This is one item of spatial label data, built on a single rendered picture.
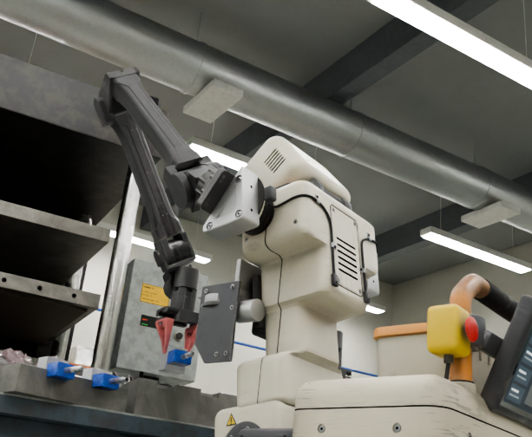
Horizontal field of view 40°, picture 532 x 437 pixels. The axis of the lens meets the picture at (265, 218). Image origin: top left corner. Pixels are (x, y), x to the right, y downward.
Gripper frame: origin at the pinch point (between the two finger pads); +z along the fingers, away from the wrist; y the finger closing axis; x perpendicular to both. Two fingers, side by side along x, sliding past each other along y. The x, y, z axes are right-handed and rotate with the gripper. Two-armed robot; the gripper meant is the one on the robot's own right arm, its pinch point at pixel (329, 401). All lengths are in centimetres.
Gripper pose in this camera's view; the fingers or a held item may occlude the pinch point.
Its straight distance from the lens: 211.7
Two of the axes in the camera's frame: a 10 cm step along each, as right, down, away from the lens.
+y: -8.5, -2.8, -4.5
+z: -0.9, 9.1, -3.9
